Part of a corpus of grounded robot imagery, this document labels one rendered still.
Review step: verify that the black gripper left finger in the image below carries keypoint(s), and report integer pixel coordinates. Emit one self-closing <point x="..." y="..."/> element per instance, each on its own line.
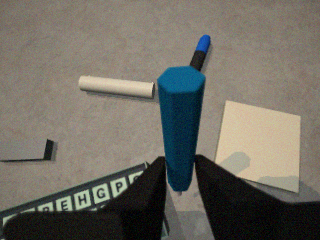
<point x="136" y="213"/>

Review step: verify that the blue hexagonal rod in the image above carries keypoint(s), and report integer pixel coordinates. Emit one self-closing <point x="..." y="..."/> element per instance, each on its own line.
<point x="181" y="92"/>

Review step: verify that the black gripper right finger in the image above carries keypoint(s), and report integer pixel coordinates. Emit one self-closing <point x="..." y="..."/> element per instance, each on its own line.
<point x="238" y="211"/>

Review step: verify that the beige flat square slab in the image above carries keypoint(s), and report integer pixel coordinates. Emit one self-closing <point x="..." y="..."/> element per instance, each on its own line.
<point x="260" y="145"/>

